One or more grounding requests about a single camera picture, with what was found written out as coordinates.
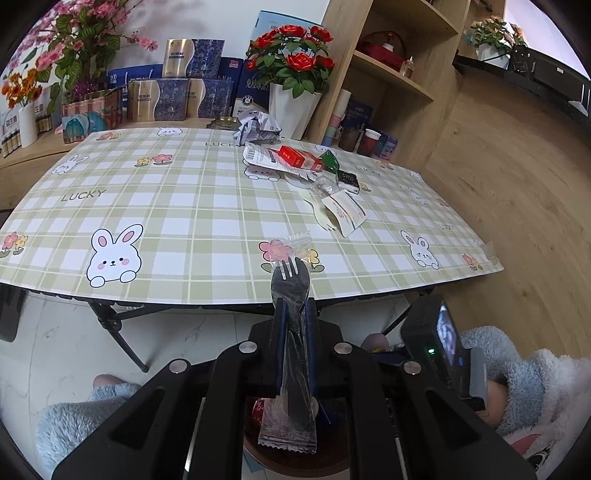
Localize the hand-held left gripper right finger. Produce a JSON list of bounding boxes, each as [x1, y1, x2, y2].
[[305, 298, 539, 480]]

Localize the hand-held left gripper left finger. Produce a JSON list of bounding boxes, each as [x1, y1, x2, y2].
[[51, 298, 289, 480]]

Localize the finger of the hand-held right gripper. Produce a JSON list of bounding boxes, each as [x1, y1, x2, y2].
[[369, 348, 409, 367]]

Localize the black fork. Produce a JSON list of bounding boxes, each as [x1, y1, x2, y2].
[[257, 233, 320, 455]]

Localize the person's right forearm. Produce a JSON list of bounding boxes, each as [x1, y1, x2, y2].
[[459, 325, 546, 437]]

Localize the person's right leg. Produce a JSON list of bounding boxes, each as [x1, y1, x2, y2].
[[360, 333, 402, 354]]

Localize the person's leg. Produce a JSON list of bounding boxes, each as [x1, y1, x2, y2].
[[360, 333, 402, 354], [37, 374, 144, 480]]

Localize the cream plastic fork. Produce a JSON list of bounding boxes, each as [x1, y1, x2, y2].
[[299, 188, 340, 230]]

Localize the white card packet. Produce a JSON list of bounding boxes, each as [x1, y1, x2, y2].
[[322, 191, 368, 238]]

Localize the white fluffy robe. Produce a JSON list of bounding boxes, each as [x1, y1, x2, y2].
[[501, 348, 591, 480]]

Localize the crinkled clear wrapper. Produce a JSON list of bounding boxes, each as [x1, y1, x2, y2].
[[310, 178, 345, 201]]

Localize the checked rabbit print tablecloth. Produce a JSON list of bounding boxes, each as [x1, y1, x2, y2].
[[0, 127, 506, 308]]

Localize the small purple box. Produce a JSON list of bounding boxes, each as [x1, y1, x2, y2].
[[375, 134, 399, 161]]

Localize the red cardboard box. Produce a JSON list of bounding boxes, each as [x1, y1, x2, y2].
[[277, 145, 309, 169]]

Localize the red brown cup white rim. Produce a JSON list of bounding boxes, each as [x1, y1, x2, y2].
[[358, 129, 382, 158]]

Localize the wooden shelf unit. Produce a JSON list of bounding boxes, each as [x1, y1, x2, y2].
[[302, 0, 506, 172]]

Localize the person's left leg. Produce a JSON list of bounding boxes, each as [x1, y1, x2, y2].
[[37, 374, 144, 480]]

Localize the crumpled white blue paper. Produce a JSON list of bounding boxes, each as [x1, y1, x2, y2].
[[233, 113, 283, 146]]

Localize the dark blue picture box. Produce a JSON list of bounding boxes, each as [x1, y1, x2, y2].
[[344, 95, 375, 130]]

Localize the stack of pastel cups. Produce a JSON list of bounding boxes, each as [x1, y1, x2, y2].
[[323, 89, 352, 147]]

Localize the gold leaf shaped tray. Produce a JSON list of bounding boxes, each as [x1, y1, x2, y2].
[[205, 117, 242, 133]]

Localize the red rose plant white pot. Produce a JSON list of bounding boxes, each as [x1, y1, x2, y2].
[[245, 24, 336, 141]]

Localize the blue white carton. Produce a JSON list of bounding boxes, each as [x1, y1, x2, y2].
[[229, 76, 273, 118]]

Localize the blue gold gift box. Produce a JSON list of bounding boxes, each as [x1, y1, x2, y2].
[[187, 78, 234, 118], [127, 78, 191, 122], [161, 38, 225, 79]]

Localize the black ledge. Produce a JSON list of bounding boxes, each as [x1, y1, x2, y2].
[[452, 46, 591, 121]]

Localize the dark blue red label box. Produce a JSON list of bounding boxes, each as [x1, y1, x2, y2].
[[221, 56, 245, 88]]

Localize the small black box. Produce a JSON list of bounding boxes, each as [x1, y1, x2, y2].
[[510, 48, 536, 75]]

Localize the striped tin planter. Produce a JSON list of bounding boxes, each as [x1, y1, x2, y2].
[[60, 89, 124, 145]]

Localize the pink flower plant white pot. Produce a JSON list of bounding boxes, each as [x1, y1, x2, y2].
[[463, 15, 527, 70]]

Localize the flat blue carton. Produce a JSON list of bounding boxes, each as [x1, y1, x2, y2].
[[107, 68, 162, 100]]

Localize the purple artificial flowers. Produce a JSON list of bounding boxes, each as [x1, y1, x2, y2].
[[69, 80, 99, 101]]

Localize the large light blue box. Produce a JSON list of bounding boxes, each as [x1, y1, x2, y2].
[[253, 10, 326, 44]]

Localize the row of small amber bottles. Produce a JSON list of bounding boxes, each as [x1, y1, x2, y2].
[[0, 115, 51, 155]]

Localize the pink artificial blossom plant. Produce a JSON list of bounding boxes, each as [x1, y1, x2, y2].
[[0, 0, 160, 109]]

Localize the orange artificial flowers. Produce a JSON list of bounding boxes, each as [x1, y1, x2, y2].
[[2, 69, 43, 109]]

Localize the black folding table frame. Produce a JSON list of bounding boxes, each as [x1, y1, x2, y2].
[[85, 295, 153, 374]]

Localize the red basket with handle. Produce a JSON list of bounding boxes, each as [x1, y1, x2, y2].
[[358, 31, 407, 72]]

